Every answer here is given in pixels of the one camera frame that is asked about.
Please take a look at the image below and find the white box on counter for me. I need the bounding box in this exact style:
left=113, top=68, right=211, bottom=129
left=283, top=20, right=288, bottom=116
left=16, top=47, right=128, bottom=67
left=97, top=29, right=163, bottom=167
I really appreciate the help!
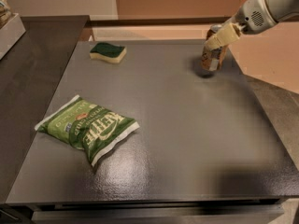
left=0, top=13, right=26, bottom=60

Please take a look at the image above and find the orange soda can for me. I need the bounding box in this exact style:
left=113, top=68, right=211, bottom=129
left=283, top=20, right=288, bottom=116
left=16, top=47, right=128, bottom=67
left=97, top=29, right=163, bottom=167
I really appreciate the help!
left=201, top=29, right=227, bottom=72

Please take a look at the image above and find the drawer front under table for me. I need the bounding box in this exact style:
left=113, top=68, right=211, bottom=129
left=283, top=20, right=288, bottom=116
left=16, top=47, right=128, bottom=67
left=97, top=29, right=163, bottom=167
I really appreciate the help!
left=32, top=204, right=284, bottom=224

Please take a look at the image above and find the green and yellow sponge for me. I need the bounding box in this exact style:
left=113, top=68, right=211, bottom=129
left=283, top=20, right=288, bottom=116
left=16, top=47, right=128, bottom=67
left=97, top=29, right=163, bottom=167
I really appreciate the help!
left=90, top=42, right=127, bottom=63

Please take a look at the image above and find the dark side counter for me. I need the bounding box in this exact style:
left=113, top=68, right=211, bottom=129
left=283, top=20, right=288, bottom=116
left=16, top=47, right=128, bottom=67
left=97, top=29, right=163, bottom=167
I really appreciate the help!
left=0, top=15, right=89, bottom=205

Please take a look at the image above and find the green jalapeno chip bag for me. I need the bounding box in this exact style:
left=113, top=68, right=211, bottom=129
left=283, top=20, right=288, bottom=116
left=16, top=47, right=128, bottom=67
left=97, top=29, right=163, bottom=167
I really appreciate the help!
left=35, top=95, right=139, bottom=167

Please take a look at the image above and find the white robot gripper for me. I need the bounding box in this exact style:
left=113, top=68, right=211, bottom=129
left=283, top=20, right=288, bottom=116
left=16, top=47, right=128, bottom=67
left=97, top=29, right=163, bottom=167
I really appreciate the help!
left=205, top=0, right=278, bottom=50

